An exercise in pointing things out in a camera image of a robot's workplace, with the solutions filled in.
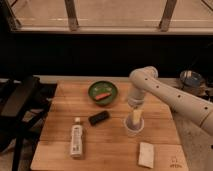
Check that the black rectangular block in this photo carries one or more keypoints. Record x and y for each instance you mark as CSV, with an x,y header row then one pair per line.
x,y
97,118

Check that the orange carrot piece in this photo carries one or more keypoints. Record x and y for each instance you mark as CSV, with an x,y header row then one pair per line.
x,y
102,96

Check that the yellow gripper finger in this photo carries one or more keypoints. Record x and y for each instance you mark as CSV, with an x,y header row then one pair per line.
x,y
136,116

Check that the white folded cloth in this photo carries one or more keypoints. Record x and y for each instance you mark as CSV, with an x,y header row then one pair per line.
x,y
146,155

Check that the blue round container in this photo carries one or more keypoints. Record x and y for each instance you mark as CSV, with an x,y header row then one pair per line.
x,y
191,78

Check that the white ceramic cup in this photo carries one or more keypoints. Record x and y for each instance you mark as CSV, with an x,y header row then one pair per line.
x,y
133,129

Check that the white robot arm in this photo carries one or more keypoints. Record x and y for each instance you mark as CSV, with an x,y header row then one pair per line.
x,y
198,110

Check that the green bowl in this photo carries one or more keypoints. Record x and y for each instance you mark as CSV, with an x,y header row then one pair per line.
x,y
100,87

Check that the white plastic bottle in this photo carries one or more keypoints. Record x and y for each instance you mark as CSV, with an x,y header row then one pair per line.
x,y
76,147

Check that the black chair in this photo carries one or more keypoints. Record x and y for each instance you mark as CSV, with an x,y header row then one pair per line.
x,y
12,125

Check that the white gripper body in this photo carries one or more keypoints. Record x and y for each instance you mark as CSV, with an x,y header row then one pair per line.
x,y
134,103

